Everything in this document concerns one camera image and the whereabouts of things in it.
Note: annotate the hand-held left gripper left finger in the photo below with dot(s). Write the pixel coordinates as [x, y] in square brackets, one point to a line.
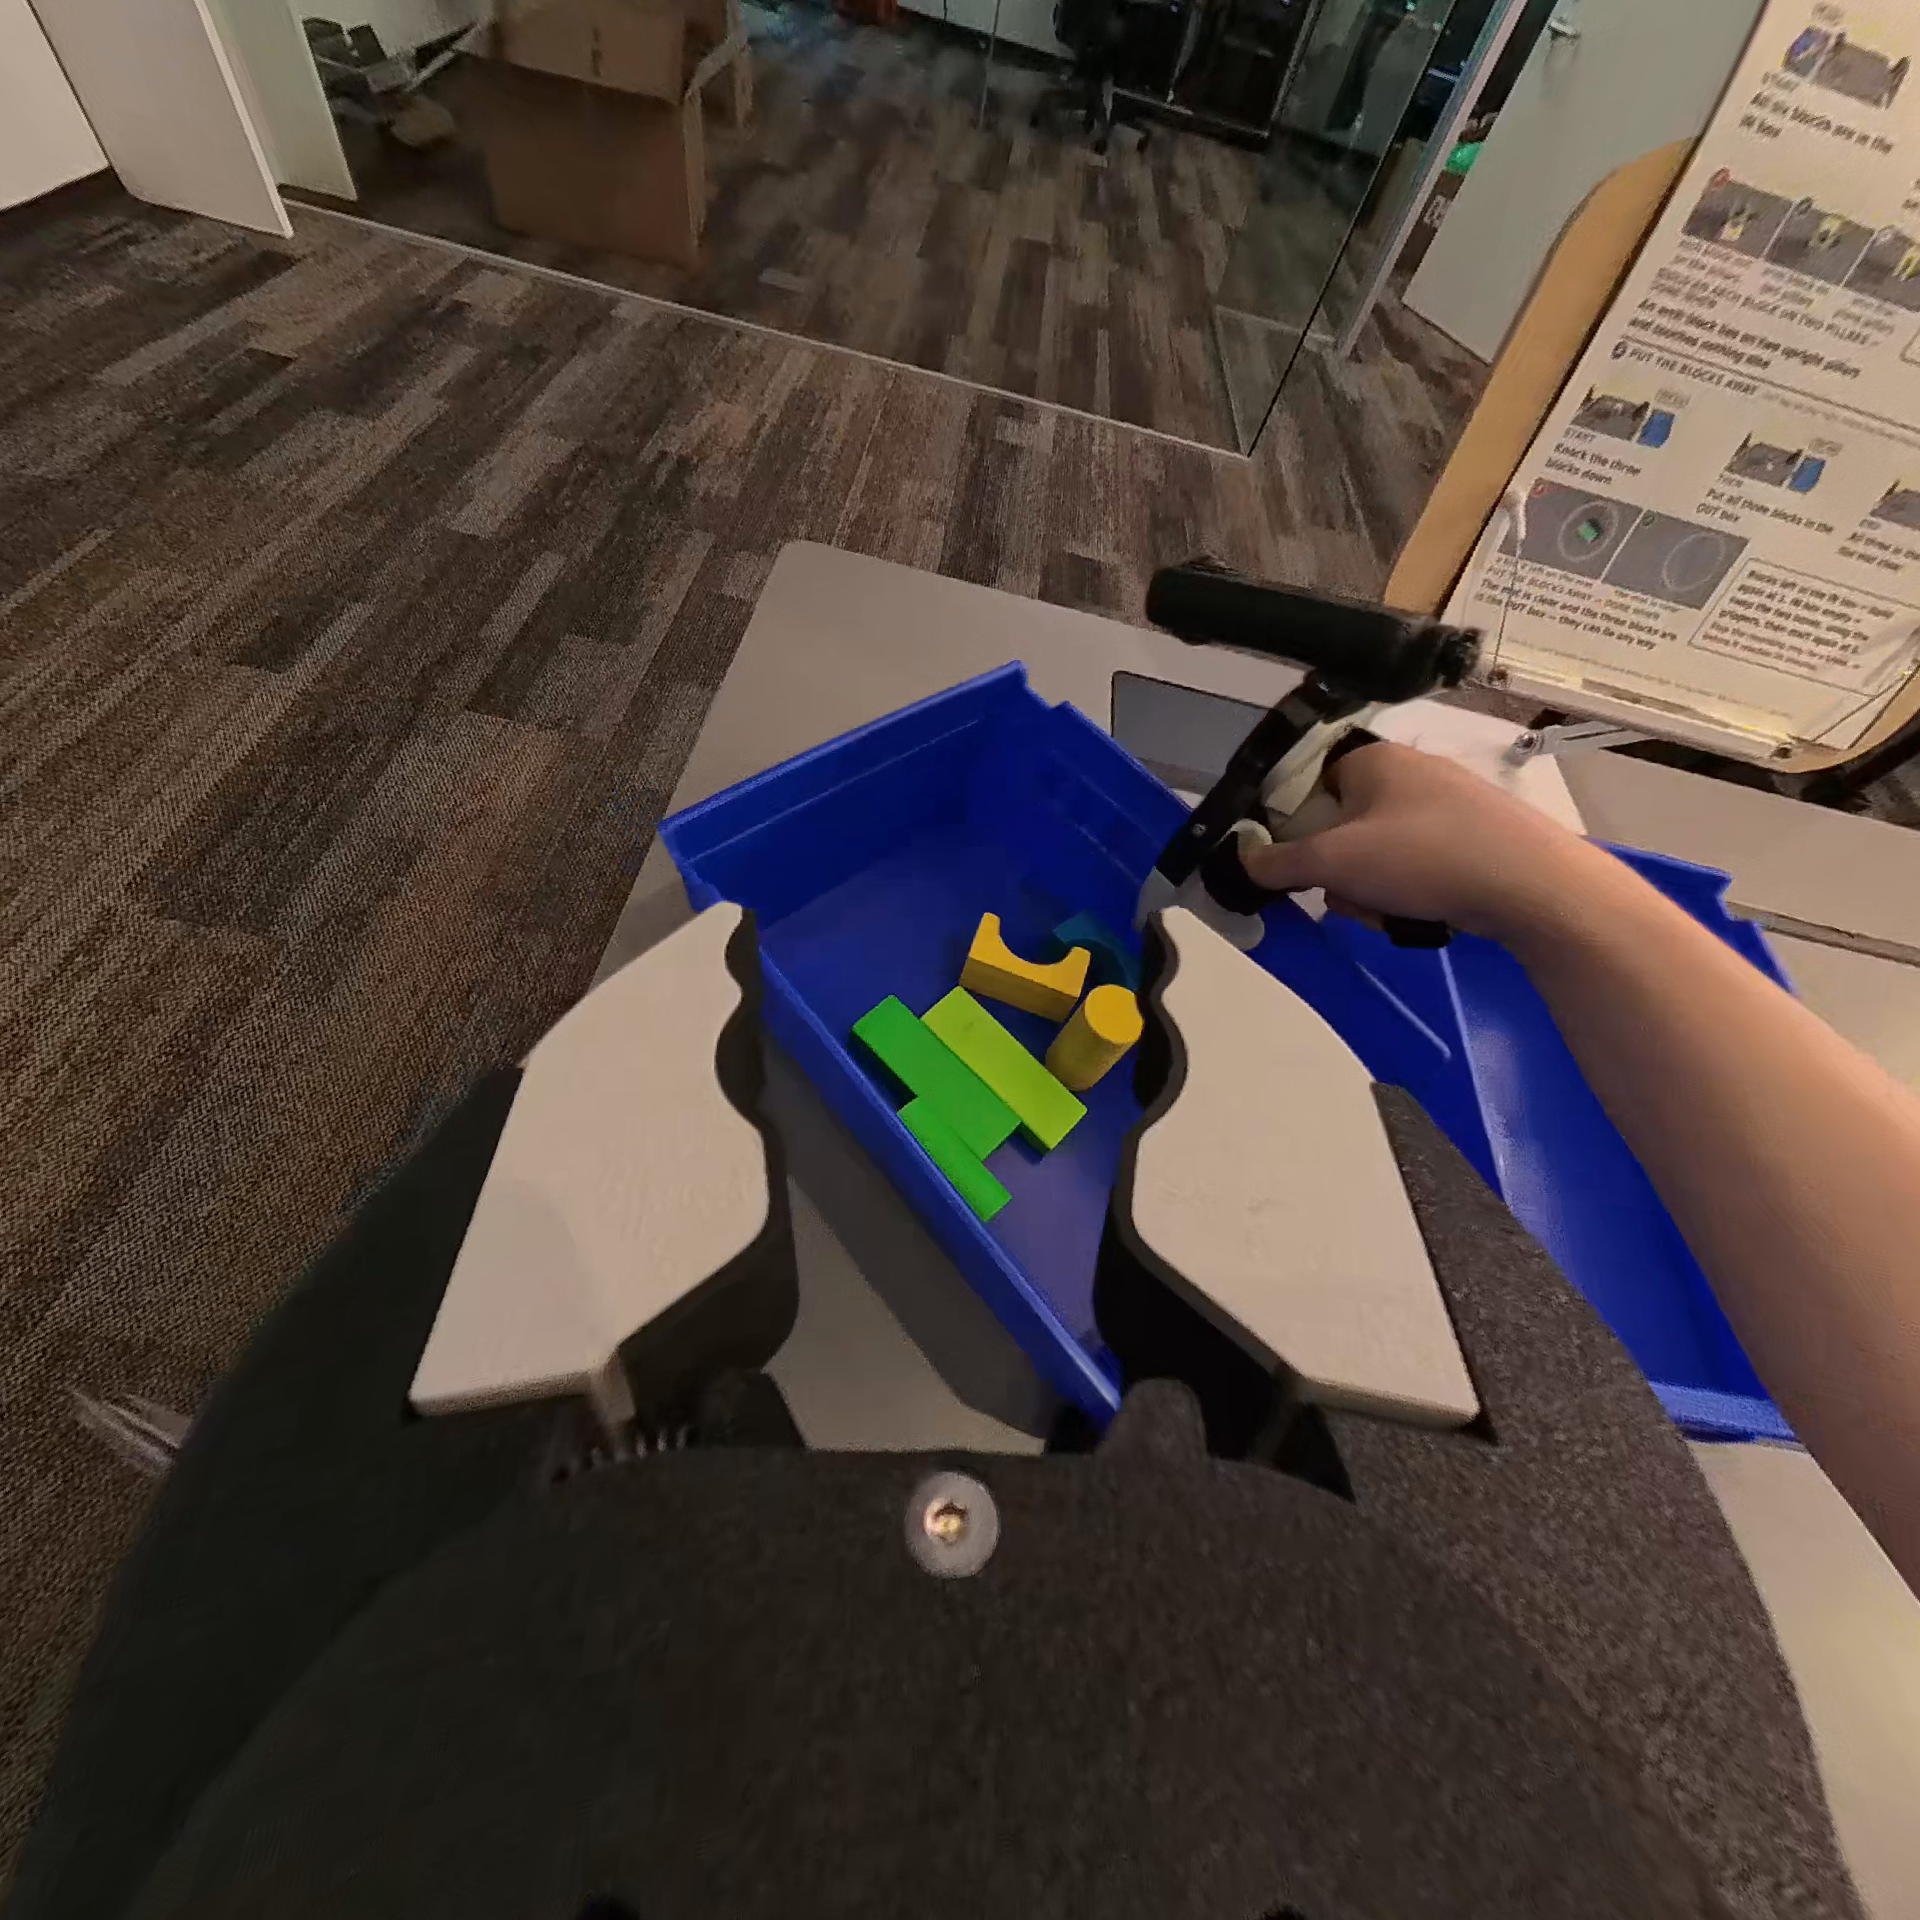
[586, 1201]

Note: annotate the blue plastic bin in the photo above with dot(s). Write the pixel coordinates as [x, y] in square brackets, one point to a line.
[1590, 1201]
[900, 841]

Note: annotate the lime green plank block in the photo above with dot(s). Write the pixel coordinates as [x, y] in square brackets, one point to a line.
[1007, 1074]

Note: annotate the glass window panel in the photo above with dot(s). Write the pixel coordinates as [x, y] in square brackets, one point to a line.
[1351, 180]

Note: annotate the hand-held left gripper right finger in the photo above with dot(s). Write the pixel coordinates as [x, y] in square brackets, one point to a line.
[1291, 1201]

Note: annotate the yellow cylinder block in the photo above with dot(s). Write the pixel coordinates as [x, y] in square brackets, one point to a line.
[1096, 1037]

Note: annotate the white partition panel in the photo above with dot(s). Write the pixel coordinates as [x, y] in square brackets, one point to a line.
[166, 90]

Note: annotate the person's right forearm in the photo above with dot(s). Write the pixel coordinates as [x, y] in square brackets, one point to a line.
[1771, 1141]

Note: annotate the printed instruction sheet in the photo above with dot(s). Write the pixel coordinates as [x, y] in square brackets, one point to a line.
[1740, 390]

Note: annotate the person's right hand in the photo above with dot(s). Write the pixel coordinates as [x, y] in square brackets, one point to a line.
[1427, 841]

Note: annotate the wooden document stand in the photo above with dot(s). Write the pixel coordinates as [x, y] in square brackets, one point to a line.
[1470, 420]

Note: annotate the blue arch block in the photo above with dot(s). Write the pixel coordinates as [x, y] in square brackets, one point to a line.
[1111, 952]

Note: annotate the cardboard box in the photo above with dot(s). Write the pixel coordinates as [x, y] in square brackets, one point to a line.
[601, 120]

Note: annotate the yellow arch block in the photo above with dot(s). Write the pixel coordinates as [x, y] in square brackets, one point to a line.
[1014, 966]

